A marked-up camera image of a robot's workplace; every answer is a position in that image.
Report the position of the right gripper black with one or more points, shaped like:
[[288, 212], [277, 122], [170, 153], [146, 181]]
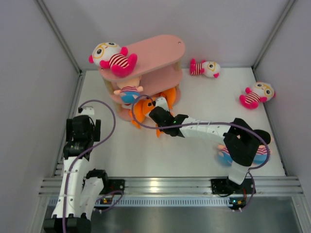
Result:
[[162, 130]]

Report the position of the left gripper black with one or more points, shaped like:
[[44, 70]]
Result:
[[95, 130]]

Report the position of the orange shrimp plush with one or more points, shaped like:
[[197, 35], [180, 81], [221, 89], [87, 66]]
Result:
[[141, 111], [169, 95]]

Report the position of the boy doll black hair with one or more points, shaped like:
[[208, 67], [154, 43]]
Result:
[[225, 159]]

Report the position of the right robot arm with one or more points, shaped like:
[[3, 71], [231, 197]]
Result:
[[240, 140]]

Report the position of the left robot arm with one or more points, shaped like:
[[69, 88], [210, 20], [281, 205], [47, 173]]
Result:
[[81, 183]]

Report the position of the boy doll on middle shelf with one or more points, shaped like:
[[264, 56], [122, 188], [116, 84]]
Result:
[[129, 90]]

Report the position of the pink three-tier toy shelf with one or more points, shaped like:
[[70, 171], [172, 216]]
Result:
[[158, 65]]

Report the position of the white pink doll on shelf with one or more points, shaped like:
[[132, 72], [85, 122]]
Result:
[[109, 55]]

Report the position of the white pink doll back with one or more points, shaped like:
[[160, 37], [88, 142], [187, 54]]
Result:
[[210, 69]]

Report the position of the white pink doll right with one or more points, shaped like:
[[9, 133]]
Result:
[[260, 92]]

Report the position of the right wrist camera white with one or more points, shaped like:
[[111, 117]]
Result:
[[162, 102]]

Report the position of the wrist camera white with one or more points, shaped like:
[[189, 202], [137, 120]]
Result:
[[162, 102], [86, 110]]

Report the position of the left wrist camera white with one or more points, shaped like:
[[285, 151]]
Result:
[[86, 110]]

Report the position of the aluminium left frame rail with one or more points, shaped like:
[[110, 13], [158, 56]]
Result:
[[72, 111]]

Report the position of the aluminium frame rail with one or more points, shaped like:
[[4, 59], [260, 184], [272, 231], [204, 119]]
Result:
[[72, 111], [201, 186]]

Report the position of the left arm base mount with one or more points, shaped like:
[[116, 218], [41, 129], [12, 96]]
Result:
[[114, 185]]

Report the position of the aluminium front frame rail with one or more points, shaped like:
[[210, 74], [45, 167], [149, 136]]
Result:
[[201, 186]]

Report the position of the white slotted cable duct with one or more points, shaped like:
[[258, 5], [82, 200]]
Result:
[[167, 201]]

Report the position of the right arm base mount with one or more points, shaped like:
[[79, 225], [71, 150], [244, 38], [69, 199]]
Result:
[[225, 187]]

